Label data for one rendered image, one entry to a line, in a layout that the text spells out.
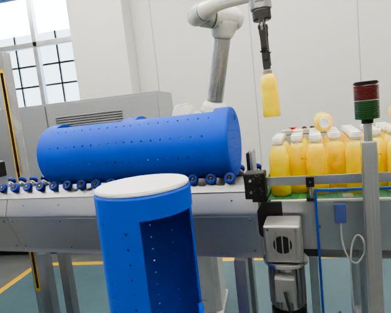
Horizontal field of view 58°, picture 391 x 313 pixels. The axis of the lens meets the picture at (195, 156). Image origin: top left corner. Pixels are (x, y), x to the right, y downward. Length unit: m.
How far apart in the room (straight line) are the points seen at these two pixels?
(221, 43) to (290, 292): 1.43
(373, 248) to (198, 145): 0.67
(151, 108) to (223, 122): 1.85
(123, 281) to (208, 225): 0.51
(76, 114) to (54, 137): 1.73
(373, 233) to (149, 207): 0.62
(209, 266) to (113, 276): 1.22
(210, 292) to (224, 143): 1.19
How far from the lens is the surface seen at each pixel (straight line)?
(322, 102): 4.33
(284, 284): 1.16
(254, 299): 1.71
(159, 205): 0.95
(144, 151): 1.43
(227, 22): 2.09
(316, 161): 1.27
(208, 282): 2.26
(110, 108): 3.28
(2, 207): 1.96
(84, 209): 1.65
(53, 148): 1.68
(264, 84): 1.51
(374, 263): 1.15
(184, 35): 4.44
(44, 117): 3.59
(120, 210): 0.96
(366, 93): 1.04
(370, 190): 1.08
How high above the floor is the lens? 1.23
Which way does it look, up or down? 7 degrees down
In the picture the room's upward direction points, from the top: 6 degrees counter-clockwise
